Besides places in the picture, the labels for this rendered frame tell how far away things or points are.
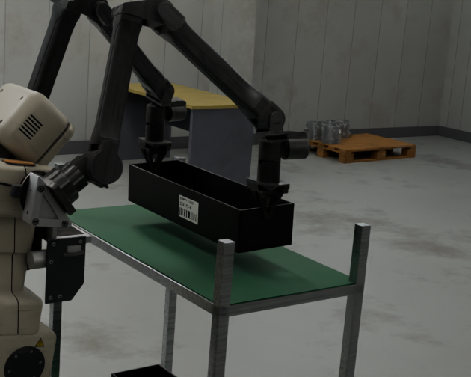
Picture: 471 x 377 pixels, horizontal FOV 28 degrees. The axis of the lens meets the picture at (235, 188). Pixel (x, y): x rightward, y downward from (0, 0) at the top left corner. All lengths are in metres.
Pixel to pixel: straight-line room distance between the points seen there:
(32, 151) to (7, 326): 0.42
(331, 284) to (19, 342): 0.78
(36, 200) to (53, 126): 0.22
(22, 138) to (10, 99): 0.12
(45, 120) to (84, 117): 6.49
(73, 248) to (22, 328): 0.23
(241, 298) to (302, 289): 0.18
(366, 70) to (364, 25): 0.51
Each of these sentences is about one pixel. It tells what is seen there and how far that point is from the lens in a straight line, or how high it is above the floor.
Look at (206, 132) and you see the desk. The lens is 7.43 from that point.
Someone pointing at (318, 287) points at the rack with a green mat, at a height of 0.95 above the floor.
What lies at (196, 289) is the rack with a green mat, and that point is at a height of 0.95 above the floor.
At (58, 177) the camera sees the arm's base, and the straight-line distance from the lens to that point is 2.10.
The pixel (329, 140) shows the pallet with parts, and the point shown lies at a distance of 9.40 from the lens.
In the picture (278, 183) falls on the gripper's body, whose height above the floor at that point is 1.19.
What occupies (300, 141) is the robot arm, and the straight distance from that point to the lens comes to 2.36.
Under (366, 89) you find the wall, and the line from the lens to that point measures 10.73.
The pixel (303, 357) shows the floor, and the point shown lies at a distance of 4.41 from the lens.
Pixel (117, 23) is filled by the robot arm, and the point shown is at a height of 1.56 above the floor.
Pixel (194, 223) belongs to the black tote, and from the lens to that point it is 2.51.
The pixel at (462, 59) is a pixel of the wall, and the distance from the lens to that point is 11.48.
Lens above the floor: 1.68
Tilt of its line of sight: 13 degrees down
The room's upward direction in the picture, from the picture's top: 4 degrees clockwise
